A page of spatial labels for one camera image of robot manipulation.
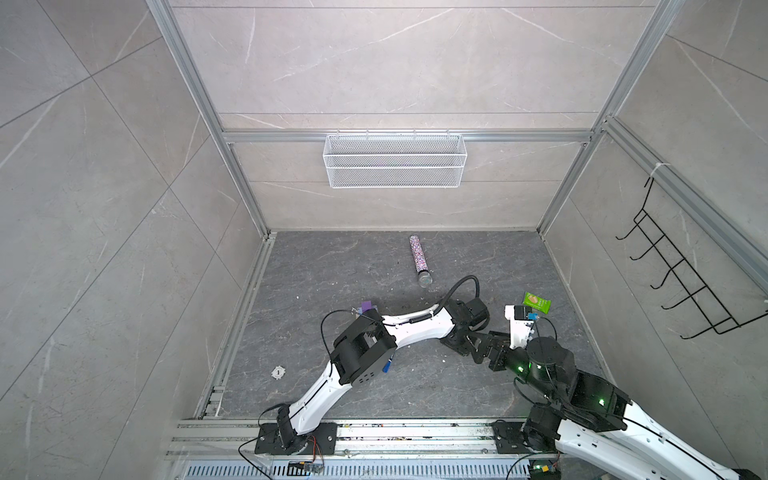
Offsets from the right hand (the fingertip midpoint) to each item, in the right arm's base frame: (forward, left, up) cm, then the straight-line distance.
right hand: (474, 332), depth 70 cm
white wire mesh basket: (+60, +17, +9) cm, 63 cm away
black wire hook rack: (-4, -47, +11) cm, 48 cm away
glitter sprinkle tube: (+36, +8, -18) cm, 41 cm away
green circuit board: (-26, -16, -22) cm, 37 cm away
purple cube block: (+20, +28, -20) cm, 40 cm away
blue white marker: (-1, +22, -19) cm, 29 cm away
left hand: (+6, -2, -20) cm, 21 cm away
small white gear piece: (-1, +53, -20) cm, 57 cm away
